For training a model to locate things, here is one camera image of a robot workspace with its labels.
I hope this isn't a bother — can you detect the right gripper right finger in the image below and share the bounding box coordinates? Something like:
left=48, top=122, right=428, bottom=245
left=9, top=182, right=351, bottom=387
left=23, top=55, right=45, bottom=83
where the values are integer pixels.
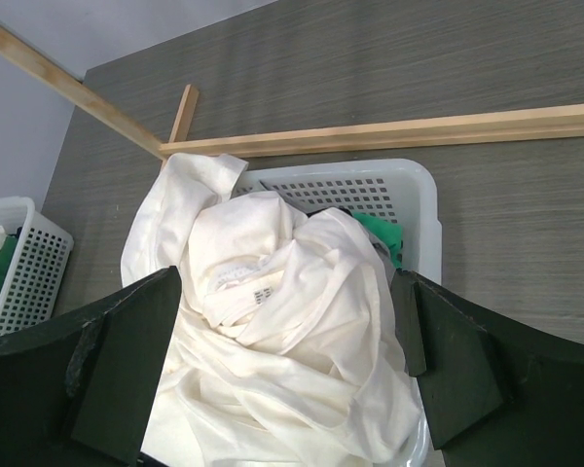
left=390, top=270, right=584, bottom=466

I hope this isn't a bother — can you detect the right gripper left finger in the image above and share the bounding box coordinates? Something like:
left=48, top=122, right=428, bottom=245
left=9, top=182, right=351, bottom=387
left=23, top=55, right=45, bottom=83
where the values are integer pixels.
left=0, top=267, right=181, bottom=466

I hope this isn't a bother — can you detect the green tank top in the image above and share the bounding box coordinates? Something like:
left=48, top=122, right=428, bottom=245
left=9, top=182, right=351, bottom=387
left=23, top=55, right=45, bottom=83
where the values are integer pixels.
left=352, top=212, right=404, bottom=269

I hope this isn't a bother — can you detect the white tank top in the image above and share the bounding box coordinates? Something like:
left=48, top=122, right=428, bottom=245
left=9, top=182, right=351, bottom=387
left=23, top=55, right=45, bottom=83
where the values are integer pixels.
left=120, top=151, right=424, bottom=467

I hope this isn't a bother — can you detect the white basket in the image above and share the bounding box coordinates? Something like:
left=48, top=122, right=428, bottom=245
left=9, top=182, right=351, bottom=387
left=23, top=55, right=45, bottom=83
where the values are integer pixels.
left=0, top=197, right=74, bottom=336
left=121, top=158, right=444, bottom=467

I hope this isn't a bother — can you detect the black tank top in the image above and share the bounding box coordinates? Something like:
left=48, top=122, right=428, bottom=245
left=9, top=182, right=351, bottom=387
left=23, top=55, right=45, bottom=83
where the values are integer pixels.
left=338, top=207, right=393, bottom=265

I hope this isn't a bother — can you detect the wooden clothes rack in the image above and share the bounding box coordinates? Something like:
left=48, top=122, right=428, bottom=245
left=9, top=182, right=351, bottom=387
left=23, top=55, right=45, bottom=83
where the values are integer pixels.
left=0, top=24, right=584, bottom=161

